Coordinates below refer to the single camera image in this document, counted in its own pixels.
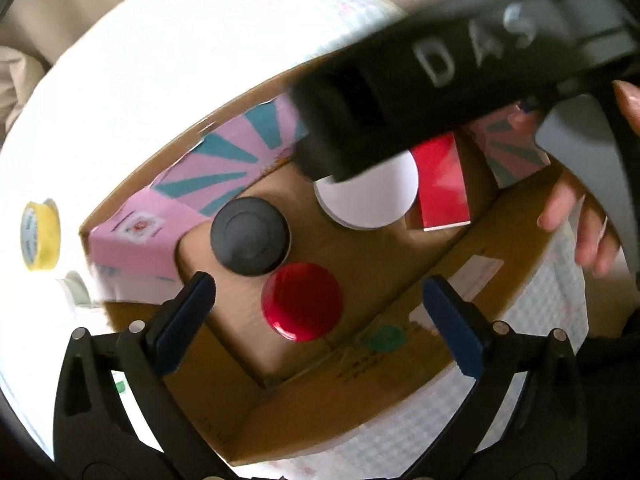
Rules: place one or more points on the red rectangular box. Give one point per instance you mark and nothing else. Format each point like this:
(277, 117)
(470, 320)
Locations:
(441, 201)

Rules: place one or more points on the yellow tape roll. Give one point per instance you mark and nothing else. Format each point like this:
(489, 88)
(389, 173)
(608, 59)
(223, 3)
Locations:
(40, 236)

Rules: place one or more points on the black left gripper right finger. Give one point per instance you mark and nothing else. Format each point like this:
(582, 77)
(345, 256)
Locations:
(524, 417)

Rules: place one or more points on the black lidded round jar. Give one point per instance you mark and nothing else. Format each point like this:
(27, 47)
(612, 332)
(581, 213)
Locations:
(250, 237)

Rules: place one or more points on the white earbuds case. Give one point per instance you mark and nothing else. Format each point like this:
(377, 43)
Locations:
(79, 291)

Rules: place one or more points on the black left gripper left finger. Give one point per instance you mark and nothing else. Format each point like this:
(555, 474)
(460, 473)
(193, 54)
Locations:
(93, 436)

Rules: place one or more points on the person right hand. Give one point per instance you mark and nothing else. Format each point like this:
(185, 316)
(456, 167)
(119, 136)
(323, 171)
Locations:
(597, 243)

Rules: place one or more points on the red lidded jar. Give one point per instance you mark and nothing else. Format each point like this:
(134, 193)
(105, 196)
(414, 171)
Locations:
(302, 301)

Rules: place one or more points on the pink cardboard box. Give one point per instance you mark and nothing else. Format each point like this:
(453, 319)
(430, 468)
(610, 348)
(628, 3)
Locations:
(254, 395)

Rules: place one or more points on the white lid green jar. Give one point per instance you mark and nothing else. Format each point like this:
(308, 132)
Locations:
(373, 200)

